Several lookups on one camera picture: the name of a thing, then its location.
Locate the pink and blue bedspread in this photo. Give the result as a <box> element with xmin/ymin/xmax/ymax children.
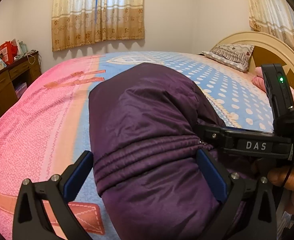
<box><xmin>0</xmin><ymin>51</ymin><xmax>280</xmax><ymax>240</ymax></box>

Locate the folded pink quilt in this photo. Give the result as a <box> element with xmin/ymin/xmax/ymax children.
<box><xmin>252</xmin><ymin>67</ymin><xmax>294</xmax><ymax>130</ymax></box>

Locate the wide beige floral curtain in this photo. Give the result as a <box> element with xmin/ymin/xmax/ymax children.
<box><xmin>51</xmin><ymin>0</ymin><xmax>145</xmax><ymax>52</ymax></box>

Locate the light blue paper bag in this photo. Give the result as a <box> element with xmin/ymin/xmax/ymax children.
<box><xmin>18</xmin><ymin>41</ymin><xmax>28</xmax><ymax>56</ymax></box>

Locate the brown wooden desk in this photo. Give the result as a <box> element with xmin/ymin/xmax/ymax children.
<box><xmin>0</xmin><ymin>51</ymin><xmax>42</xmax><ymax>120</ymax></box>

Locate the white paper bag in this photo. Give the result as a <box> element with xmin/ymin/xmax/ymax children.
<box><xmin>10</xmin><ymin>39</ymin><xmax>20</xmax><ymax>55</ymax></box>

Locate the red gift bag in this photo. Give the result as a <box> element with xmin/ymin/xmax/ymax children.
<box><xmin>0</xmin><ymin>41</ymin><xmax>18</xmax><ymax>64</ymax></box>

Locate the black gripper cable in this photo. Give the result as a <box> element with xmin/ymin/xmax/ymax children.
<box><xmin>281</xmin><ymin>140</ymin><xmax>294</xmax><ymax>188</ymax></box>

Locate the stack of books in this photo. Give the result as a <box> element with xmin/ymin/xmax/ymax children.
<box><xmin>14</xmin><ymin>82</ymin><xmax>28</xmax><ymax>99</ymax></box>

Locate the striped floral pillow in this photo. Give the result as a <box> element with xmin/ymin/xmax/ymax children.
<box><xmin>201</xmin><ymin>44</ymin><xmax>255</xmax><ymax>72</ymax></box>

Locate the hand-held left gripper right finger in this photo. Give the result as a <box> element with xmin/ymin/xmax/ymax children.
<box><xmin>196</xmin><ymin>149</ymin><xmax>278</xmax><ymax>240</ymax></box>

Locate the narrow beige floral curtain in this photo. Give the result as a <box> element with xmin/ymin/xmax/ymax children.
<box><xmin>242</xmin><ymin>0</ymin><xmax>294</xmax><ymax>63</ymax></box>

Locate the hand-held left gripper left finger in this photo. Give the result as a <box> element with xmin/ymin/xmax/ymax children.
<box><xmin>12</xmin><ymin>150</ymin><xmax>95</xmax><ymax>240</ymax></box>

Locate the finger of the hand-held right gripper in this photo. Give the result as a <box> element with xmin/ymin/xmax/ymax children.
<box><xmin>196</xmin><ymin>124</ymin><xmax>226</xmax><ymax>153</ymax></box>

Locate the purple padded jacket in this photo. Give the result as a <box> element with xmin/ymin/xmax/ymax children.
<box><xmin>88</xmin><ymin>62</ymin><xmax>263</xmax><ymax>240</ymax></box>

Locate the cream wooden headboard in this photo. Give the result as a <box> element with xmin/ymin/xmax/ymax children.
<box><xmin>209</xmin><ymin>31</ymin><xmax>294</xmax><ymax>98</ymax></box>

